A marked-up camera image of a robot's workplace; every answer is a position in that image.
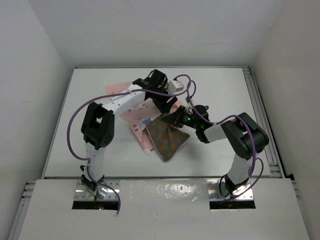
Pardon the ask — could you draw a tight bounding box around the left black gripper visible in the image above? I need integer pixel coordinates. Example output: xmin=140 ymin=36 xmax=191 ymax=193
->
xmin=152 ymin=84 xmax=177 ymax=113

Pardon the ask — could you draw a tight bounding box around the grey orange dotted pillow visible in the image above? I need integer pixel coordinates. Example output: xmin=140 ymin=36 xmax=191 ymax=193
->
xmin=146 ymin=117 xmax=190 ymax=163

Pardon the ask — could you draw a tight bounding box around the pink cartoon print pillowcase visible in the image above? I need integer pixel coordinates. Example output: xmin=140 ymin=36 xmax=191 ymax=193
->
xmin=105 ymin=80 xmax=181 ymax=155

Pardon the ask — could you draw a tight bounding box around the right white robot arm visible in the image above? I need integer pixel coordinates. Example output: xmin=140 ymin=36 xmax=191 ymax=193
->
xmin=161 ymin=105 xmax=269 ymax=198

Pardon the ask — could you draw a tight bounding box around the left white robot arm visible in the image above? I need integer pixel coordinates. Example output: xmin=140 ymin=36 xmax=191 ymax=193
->
xmin=81 ymin=69 xmax=184 ymax=195

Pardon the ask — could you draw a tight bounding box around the white front cover board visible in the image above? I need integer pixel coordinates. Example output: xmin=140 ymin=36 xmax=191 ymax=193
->
xmin=19 ymin=178 xmax=309 ymax=240

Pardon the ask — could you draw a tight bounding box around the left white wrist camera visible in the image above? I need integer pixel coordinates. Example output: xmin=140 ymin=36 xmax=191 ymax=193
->
xmin=167 ymin=79 xmax=184 ymax=95

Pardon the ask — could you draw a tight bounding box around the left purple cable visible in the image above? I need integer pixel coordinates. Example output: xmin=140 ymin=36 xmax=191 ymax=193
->
xmin=66 ymin=74 xmax=197 ymax=215

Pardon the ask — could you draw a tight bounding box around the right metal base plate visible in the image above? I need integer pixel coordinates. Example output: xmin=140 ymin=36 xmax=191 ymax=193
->
xmin=207 ymin=178 xmax=255 ymax=201

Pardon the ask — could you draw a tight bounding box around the metal base plate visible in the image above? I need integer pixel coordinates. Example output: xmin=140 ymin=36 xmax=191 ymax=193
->
xmin=207 ymin=178 xmax=255 ymax=201
xmin=73 ymin=180 xmax=120 ymax=202

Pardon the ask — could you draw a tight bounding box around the right aluminium frame rail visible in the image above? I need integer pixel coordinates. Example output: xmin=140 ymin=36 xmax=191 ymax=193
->
xmin=242 ymin=67 xmax=286 ymax=178

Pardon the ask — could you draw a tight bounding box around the aluminium frame rail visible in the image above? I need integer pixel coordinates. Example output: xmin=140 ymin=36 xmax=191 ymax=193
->
xmin=7 ymin=180 xmax=36 ymax=240
xmin=242 ymin=67 xmax=286 ymax=178

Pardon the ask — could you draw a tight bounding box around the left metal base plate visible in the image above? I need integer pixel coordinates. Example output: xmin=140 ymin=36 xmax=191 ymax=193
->
xmin=73 ymin=180 xmax=120 ymax=202

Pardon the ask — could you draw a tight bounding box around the left aluminium frame rail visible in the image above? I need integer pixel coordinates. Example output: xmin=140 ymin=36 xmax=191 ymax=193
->
xmin=7 ymin=180 xmax=36 ymax=240

